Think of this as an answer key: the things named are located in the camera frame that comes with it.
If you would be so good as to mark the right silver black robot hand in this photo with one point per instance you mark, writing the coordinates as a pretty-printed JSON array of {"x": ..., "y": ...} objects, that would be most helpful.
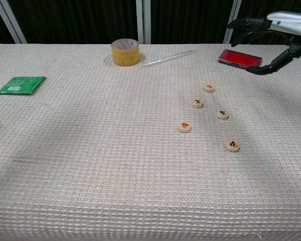
[{"x": 291, "y": 22}]

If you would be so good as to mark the wooden bead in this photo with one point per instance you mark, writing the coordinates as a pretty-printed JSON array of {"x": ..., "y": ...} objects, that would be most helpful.
[
  {"x": 198, "y": 103},
  {"x": 209, "y": 88},
  {"x": 184, "y": 127}
]

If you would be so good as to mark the wooden chess piece black character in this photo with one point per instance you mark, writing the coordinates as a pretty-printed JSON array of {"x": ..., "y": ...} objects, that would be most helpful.
[
  {"x": 233, "y": 146},
  {"x": 223, "y": 114}
]

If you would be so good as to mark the red ink pad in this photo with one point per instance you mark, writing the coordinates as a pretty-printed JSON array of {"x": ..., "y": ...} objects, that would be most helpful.
[{"x": 238, "y": 57}]

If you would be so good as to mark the clear plastic pipette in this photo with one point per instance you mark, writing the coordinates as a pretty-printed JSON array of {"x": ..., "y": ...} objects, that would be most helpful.
[{"x": 165, "y": 59}]

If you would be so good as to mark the yellow packing tape roll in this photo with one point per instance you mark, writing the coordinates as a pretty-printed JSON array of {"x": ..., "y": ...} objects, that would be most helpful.
[{"x": 125, "y": 59}]

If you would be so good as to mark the beige woven tablecloth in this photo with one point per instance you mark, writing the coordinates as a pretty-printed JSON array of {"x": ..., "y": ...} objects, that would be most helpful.
[{"x": 115, "y": 163}]

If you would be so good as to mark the green circuit board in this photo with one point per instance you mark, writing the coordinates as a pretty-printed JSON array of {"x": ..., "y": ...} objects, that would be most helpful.
[{"x": 22, "y": 85}]

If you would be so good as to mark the white metal frame post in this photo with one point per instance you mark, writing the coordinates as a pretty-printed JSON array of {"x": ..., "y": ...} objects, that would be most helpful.
[
  {"x": 139, "y": 20},
  {"x": 147, "y": 20},
  {"x": 9, "y": 22},
  {"x": 234, "y": 12}
]

